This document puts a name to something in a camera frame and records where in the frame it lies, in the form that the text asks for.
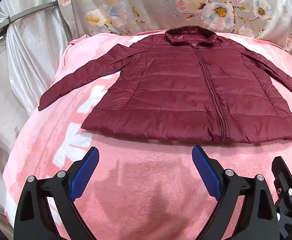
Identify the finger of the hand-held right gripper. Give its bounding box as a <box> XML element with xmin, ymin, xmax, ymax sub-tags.
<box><xmin>272</xmin><ymin>156</ymin><xmax>292</xmax><ymax>240</ymax></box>

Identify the grey floral cloth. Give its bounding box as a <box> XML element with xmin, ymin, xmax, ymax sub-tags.
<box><xmin>56</xmin><ymin>0</ymin><xmax>292</xmax><ymax>63</ymax></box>

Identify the pink printed blanket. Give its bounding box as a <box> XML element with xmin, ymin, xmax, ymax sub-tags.
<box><xmin>2</xmin><ymin>31</ymin><xmax>292</xmax><ymax>240</ymax></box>

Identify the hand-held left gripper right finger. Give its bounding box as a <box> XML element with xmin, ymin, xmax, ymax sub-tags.
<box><xmin>191</xmin><ymin>145</ymin><xmax>280</xmax><ymax>240</ymax></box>

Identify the white satin curtain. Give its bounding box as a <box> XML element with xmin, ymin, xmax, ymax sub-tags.
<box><xmin>0</xmin><ymin>0</ymin><xmax>72</xmax><ymax>222</ymax></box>

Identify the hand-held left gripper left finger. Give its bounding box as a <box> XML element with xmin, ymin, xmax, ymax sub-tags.
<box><xmin>14</xmin><ymin>147</ymin><xmax>100</xmax><ymax>240</ymax></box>

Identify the maroon puffer jacket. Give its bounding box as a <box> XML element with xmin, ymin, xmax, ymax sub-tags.
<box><xmin>38</xmin><ymin>25</ymin><xmax>292</xmax><ymax>144</ymax></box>

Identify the metal frame bar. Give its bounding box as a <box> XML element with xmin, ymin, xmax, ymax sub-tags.
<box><xmin>0</xmin><ymin>1</ymin><xmax>59</xmax><ymax>46</ymax></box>

